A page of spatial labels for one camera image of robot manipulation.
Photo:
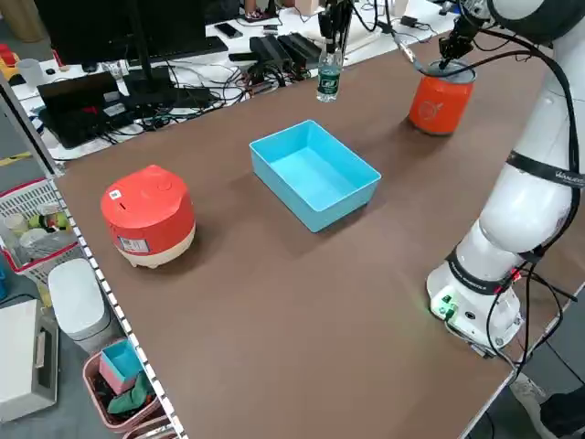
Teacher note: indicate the black power adapter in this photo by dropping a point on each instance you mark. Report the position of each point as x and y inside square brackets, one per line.
[269, 50]
[301, 48]

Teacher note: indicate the small pink and blue box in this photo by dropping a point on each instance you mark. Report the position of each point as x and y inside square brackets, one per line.
[120, 366]

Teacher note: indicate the yellow and red toy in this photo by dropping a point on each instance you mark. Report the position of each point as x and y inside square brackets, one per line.
[8, 61]

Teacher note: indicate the black laptop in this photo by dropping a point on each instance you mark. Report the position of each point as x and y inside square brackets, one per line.
[77, 110]

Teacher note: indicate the orange and cream rice cooker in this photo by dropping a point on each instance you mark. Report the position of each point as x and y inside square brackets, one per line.
[146, 215]

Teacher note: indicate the white and grey case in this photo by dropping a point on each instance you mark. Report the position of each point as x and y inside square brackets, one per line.
[18, 356]

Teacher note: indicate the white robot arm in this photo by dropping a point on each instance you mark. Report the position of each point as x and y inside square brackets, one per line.
[539, 16]
[525, 206]

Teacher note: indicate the black stand pole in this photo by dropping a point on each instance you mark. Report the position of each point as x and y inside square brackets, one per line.
[142, 50]

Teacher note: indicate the aluminium table edge rail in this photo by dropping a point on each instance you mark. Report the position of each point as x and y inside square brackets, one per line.
[114, 302]

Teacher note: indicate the clear plastic cup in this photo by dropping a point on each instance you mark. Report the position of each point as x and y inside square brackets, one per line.
[29, 73]

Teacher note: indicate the white lidded waste bin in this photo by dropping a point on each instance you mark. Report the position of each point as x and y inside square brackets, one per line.
[75, 297]

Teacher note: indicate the blue plastic tray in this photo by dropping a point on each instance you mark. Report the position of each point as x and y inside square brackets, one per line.
[320, 192]

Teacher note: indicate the white foam block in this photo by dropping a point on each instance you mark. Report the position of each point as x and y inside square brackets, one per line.
[362, 41]

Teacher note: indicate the orange bin with grey lid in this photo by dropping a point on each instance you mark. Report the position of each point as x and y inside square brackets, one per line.
[438, 103]

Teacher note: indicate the black computer monitor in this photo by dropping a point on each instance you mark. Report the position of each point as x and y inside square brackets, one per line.
[91, 27]

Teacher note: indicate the grey frame post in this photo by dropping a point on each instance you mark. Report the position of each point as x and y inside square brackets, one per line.
[32, 132]

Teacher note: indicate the black keyboard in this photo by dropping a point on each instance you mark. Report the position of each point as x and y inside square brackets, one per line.
[210, 46]

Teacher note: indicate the white basket with red rim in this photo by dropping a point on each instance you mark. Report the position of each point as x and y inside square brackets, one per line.
[27, 201]

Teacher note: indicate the green cloth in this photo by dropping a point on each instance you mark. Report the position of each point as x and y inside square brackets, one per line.
[130, 399]

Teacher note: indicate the black smartphone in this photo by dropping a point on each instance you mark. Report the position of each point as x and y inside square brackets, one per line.
[227, 30]

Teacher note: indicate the clear water bottle green label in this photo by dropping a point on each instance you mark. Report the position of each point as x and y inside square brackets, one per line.
[329, 80]

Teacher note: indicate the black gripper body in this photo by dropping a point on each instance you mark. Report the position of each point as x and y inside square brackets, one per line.
[468, 23]

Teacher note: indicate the pink plastic basket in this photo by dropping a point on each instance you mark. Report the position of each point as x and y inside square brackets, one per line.
[93, 388]

